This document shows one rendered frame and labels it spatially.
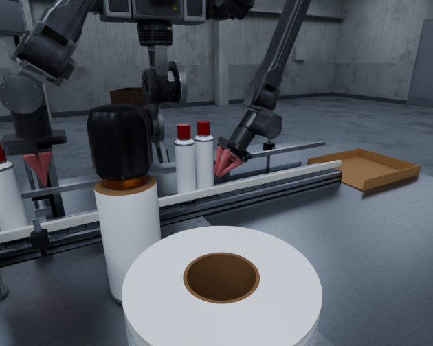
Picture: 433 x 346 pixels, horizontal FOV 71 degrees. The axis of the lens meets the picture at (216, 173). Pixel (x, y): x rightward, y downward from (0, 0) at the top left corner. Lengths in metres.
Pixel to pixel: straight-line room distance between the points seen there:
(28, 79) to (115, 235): 0.27
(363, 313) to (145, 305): 0.41
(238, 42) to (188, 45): 1.52
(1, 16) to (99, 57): 7.28
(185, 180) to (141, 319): 0.53
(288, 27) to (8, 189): 0.75
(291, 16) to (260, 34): 8.87
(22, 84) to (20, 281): 0.33
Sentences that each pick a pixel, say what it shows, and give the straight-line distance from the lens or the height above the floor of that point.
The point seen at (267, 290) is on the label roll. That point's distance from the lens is 0.32.
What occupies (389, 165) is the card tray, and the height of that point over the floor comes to 0.83.
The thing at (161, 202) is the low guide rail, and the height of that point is 0.91.
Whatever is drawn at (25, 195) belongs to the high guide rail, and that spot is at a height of 0.96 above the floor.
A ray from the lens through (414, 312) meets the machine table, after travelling 0.66.
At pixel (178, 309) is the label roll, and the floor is 1.02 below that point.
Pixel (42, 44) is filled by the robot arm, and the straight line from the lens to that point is 0.62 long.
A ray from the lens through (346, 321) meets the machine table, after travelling 0.60.
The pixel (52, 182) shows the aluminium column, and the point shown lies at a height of 0.95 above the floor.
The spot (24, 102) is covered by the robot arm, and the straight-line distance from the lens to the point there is 0.55.
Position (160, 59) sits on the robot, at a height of 1.24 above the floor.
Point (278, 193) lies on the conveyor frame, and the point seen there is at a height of 0.86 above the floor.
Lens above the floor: 1.24
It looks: 21 degrees down
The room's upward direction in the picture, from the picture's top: straight up
